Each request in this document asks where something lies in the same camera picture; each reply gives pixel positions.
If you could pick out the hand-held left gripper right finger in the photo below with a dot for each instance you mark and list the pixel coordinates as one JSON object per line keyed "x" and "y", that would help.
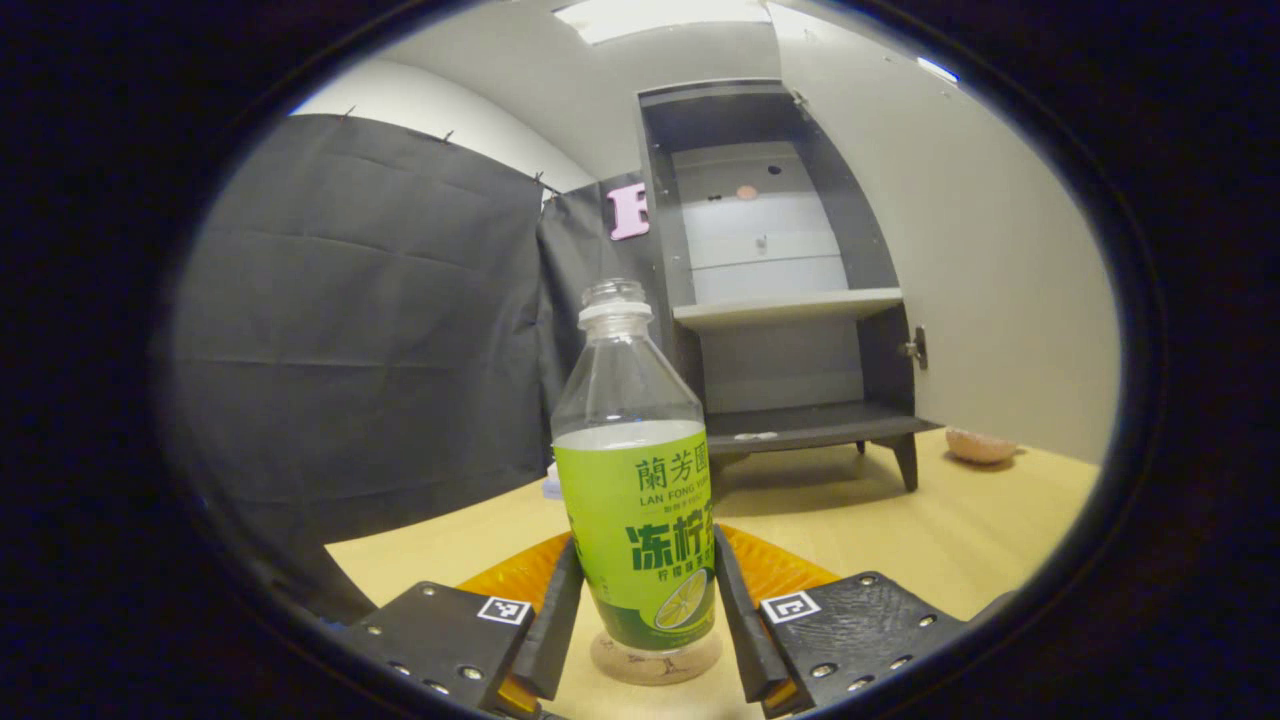
{"x": 735, "y": 620}

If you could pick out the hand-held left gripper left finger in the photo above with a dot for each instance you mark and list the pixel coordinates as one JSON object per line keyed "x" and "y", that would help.
{"x": 560, "y": 620}

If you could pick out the green label plastic bottle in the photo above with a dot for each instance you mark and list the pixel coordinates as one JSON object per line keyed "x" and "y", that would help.
{"x": 635, "y": 500}

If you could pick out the grey cabinet door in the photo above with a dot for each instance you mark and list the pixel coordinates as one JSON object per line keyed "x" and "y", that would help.
{"x": 990, "y": 280}

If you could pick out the white cabinet shelf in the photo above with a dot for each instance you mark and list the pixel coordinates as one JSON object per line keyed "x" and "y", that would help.
{"x": 780, "y": 306}

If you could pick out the metal door hinge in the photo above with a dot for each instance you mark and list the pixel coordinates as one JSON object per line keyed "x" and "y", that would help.
{"x": 915, "y": 348}

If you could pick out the printed booklet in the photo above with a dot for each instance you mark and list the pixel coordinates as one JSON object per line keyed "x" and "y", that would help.
{"x": 552, "y": 485}

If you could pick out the black backdrop cloth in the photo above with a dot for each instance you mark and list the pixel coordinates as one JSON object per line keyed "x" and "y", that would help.
{"x": 575, "y": 250}
{"x": 350, "y": 350}

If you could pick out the long ceiling light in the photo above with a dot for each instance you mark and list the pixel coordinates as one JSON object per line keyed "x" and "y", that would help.
{"x": 938, "y": 70}

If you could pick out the large ceiling light panel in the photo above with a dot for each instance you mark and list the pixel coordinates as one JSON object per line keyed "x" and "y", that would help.
{"x": 660, "y": 18}

